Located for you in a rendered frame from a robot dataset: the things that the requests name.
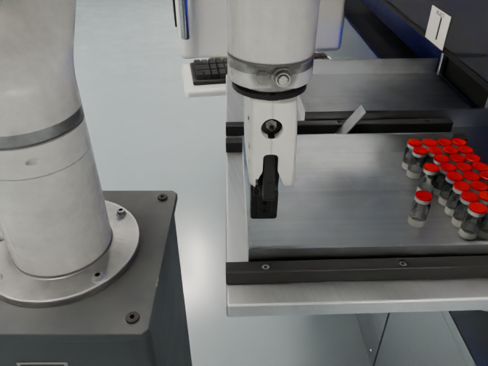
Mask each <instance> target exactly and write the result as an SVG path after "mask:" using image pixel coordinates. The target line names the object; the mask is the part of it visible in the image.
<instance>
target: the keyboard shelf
mask: <svg viewBox="0 0 488 366"><path fill-rule="evenodd" d="M219 58H221V60H222V58H227V57H209V59H214V60H215V59H219ZM181 69H182V80H183V85H184V95H185V97H188V98H191V97H212V96H222V95H226V84H207V85H193V81H192V74H191V70H190V64H183V65H182V67H181Z"/></svg>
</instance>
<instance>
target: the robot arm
mask: <svg viewBox="0 0 488 366"><path fill-rule="evenodd" d="M319 10H320V0H227V75H228V77H229V79H230V80H231V81H232V87H233V89H234V90H235V91H236V92H237V93H239V94H241V95H243V96H244V137H245V153H246V160H247V166H248V175H249V182H250V183H251V184H252V185H251V198H250V212H251V218H252V219H275V218H276V217H277V203H278V183H279V175H280V178H281V180H282V183H283V184H284V186H289V187H291V186H292V185H293V184H294V182H295V172H296V143H297V124H298V108H297V96H298V95H300V94H302V93H303V92H305V90H306V84H307V83H309V82H310V81H311V79H312V72H313V65H314V52H315V44H316V37H317V24H318V17H319ZM75 23H76V0H0V299H2V300H4V301H6V302H8V303H10V304H14V305H18V306H23V307H33V308H44V307H54V306H61V305H65V304H70V303H73V302H75V301H79V300H81V299H84V298H87V297H89V296H91V295H93V294H95V293H98V292H100V291H101V290H102V289H104V288H106V287H107V286H109V285H111V284H112V283H113V282H115V281H116V280H117V279H118V278H119V277H120V276H121V275H122V274H123V273H124V272H125V271H126V270H127V269H128V268H129V267H130V266H131V264H132V262H133V260H134V259H135V258H136V255H137V252H138V250H139V244H140V233H139V226H138V224H137V221H136V219H135V218H134V217H133V216H132V214H131V213H130V212H128V211H127V210H126V209H125V208H123V207H121V206H119V205H118V204H115V203H111V202H109V201H106V200H105V199H104V196H103V193H102V187H101V184H100V180H99V174H98V170H97V165H96V161H95V158H94V152H93V149H92V144H91V140H90V136H89V130H88V126H87V123H86V117H85V114H84V109H83V105H82V101H81V95H80V92H79V89H78V83H77V80H76V74H75V68H74V58H73V53H74V35H75Z"/></svg>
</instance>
